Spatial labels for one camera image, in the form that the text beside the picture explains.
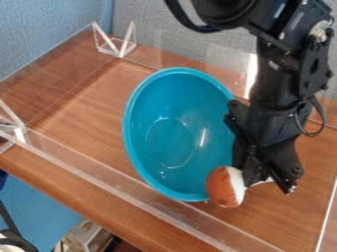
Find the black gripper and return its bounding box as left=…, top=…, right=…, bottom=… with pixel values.
left=223, top=99, right=311, bottom=195

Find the toy mushroom brown cap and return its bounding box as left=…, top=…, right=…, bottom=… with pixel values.
left=206, top=165, right=275, bottom=209

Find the blue plastic bowl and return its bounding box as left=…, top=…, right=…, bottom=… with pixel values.
left=123, top=67, right=234, bottom=202

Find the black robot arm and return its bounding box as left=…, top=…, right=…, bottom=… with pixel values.
left=163, top=0, right=334, bottom=194

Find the clear acrylic front barrier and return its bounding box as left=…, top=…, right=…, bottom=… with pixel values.
left=0, top=127, right=283, bottom=252

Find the clear acrylic barrier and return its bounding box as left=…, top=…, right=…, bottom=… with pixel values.
left=109, top=33, right=337, bottom=129
left=0, top=127, right=283, bottom=252

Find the clear acrylic back barrier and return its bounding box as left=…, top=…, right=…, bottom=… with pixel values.
left=109, top=33, right=337, bottom=129

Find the white object under table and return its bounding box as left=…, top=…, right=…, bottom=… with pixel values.
left=53, top=220, right=115, bottom=252

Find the black stand leg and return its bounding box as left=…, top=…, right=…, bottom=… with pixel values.
left=0, top=201, right=38, bottom=252

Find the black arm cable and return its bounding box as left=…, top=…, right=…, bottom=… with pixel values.
left=293, top=94, right=327, bottom=138

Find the clear acrylic corner bracket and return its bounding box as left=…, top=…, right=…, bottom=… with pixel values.
left=92, top=22, right=136, bottom=58

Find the clear acrylic left bracket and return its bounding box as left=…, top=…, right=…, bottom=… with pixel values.
left=0, top=98, right=26, bottom=155

